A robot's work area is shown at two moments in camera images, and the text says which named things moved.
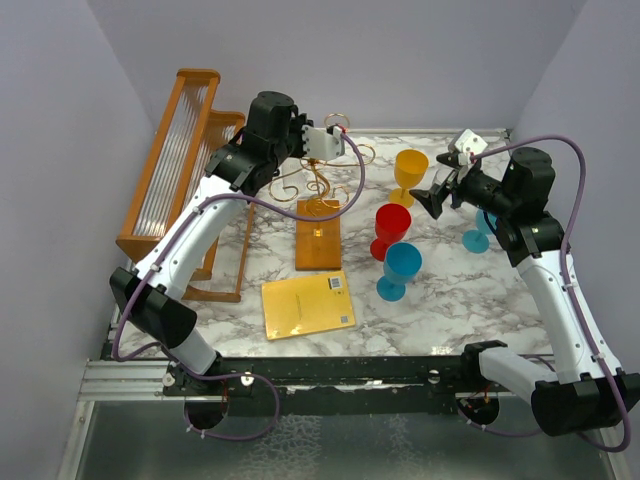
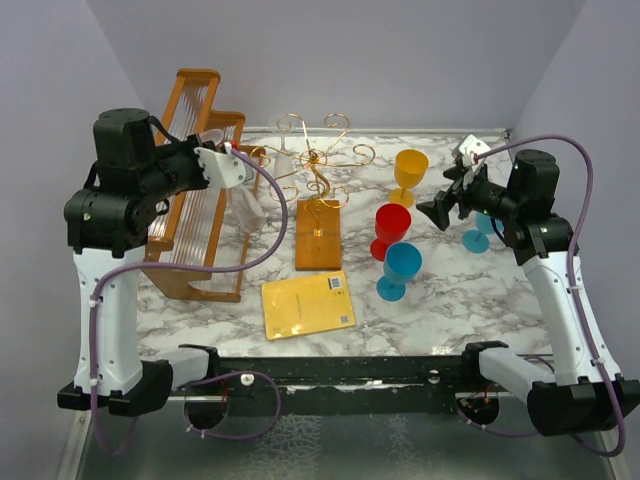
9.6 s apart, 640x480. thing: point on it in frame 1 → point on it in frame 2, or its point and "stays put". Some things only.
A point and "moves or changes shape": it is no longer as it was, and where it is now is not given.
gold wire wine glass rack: [318, 191] stays put
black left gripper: [297, 124] → [187, 146]
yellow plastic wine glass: [410, 167] stays put
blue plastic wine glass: [477, 240] stays put
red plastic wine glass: [392, 222] stays put
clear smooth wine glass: [445, 175] moves or changes shape
